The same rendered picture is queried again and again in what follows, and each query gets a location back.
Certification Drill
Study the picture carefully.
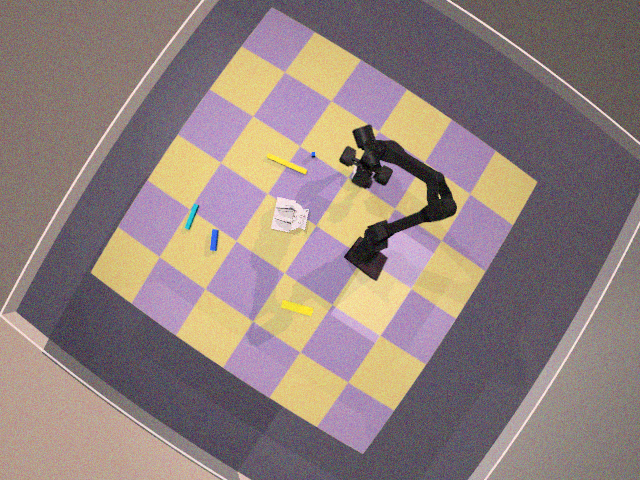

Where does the blue rectangular block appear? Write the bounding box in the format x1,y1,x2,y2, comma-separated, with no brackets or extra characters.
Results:
210,229,219,251

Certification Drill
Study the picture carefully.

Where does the teal rectangular block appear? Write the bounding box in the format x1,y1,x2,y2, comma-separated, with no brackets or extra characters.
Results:
185,204,199,229

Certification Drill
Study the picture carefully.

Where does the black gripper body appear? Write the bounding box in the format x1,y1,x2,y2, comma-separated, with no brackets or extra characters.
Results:
339,146,393,186

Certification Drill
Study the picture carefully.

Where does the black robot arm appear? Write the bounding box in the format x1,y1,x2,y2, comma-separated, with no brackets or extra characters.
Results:
352,125,457,267

